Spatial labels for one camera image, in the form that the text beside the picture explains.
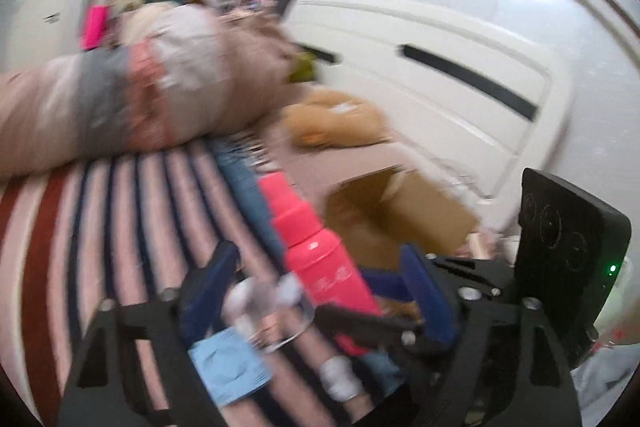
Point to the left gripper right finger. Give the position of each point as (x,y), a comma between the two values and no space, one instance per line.
(479,355)

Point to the pink tumbler cup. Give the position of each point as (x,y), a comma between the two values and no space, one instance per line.
(95,24)

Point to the striped bed blanket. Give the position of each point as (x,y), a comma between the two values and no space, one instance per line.
(126,228)

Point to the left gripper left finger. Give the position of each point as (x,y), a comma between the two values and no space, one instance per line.
(202,291)

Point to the rolled patchwork quilt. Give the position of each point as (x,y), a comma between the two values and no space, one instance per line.
(175,72)

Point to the white bed headboard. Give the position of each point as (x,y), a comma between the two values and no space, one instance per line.
(474,103)

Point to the light blue square device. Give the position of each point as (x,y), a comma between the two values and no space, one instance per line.
(230,368)

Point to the clear tape roll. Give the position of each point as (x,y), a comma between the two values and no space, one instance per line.
(269,314)

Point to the cardboard box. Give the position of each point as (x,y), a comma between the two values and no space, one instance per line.
(377,213)

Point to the green plush toy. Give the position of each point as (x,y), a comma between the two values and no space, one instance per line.
(303,70)

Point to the pink red spray bottle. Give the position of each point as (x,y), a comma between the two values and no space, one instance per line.
(314,253)

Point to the tan plush toy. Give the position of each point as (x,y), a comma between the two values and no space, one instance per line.
(330,118)

